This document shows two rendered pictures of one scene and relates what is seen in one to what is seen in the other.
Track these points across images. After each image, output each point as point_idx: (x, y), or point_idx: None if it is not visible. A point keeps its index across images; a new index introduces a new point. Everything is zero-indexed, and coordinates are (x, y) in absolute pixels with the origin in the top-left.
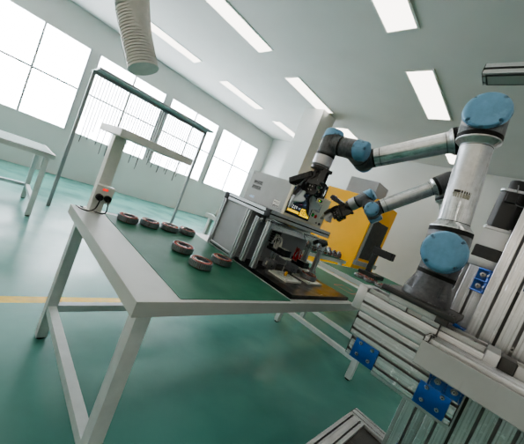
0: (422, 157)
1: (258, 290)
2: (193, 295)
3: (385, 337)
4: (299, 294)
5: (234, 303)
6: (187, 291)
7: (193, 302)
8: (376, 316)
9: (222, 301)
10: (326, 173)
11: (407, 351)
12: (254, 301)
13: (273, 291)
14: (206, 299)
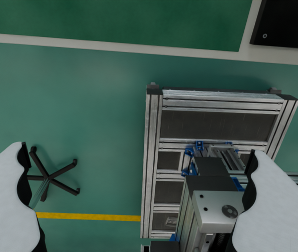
0: None
1: (186, 1)
2: (0, 22)
3: (183, 217)
4: (289, 43)
5: (77, 48)
6: None
7: None
8: (188, 220)
9: (52, 43)
10: None
11: (179, 232)
12: (128, 47)
13: (236, 6)
14: (22, 35)
